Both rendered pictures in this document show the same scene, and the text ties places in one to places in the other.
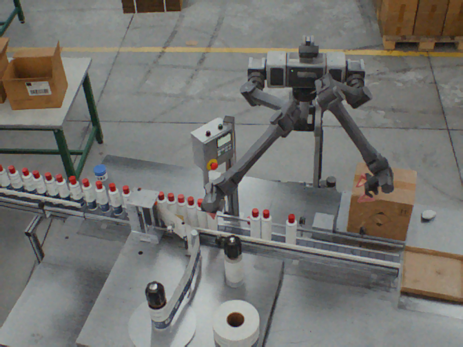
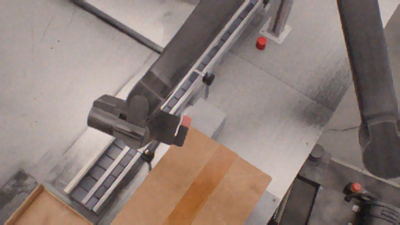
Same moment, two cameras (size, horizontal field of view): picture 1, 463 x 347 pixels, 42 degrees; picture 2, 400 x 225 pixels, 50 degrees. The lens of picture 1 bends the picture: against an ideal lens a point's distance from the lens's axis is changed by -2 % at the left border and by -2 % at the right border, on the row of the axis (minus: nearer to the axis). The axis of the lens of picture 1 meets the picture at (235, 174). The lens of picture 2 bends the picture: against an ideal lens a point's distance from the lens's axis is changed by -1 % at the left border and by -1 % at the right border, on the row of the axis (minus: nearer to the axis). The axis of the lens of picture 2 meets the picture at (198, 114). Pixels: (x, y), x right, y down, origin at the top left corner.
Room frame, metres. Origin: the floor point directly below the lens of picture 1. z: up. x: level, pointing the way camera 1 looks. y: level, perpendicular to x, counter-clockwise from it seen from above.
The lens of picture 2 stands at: (2.16, -0.97, 2.07)
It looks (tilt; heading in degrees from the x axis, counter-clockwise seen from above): 64 degrees down; 102
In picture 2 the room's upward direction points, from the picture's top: 5 degrees clockwise
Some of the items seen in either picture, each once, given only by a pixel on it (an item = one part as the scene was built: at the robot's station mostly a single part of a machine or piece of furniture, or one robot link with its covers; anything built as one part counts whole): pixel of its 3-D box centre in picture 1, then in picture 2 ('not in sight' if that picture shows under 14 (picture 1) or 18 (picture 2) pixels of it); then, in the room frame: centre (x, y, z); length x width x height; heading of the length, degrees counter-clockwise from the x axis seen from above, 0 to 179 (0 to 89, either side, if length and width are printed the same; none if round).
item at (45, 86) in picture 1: (34, 73); not in sight; (3.47, 1.32, 0.97); 0.51 x 0.39 x 0.37; 179
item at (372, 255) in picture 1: (235, 236); (235, 13); (2.04, 0.02, 0.86); 1.65 x 0.08 x 0.04; 73
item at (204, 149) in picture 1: (213, 145); not in sight; (2.16, 0.10, 1.38); 0.17 x 0.10 x 0.19; 128
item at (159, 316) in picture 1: (158, 306); not in sight; (1.52, 0.36, 1.04); 0.09 x 0.09 x 0.29
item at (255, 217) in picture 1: (255, 224); not in sight; (2.01, -0.08, 0.98); 0.05 x 0.05 x 0.20
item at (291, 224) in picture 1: (291, 230); not in sight; (1.96, -0.25, 0.98); 0.05 x 0.05 x 0.20
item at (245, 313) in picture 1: (235, 328); not in sight; (1.44, 0.03, 0.95); 0.20 x 0.20 x 0.14
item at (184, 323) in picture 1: (162, 324); not in sight; (1.52, 0.36, 0.89); 0.31 x 0.31 x 0.01
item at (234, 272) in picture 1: (233, 260); not in sight; (1.76, 0.03, 1.03); 0.09 x 0.09 x 0.30
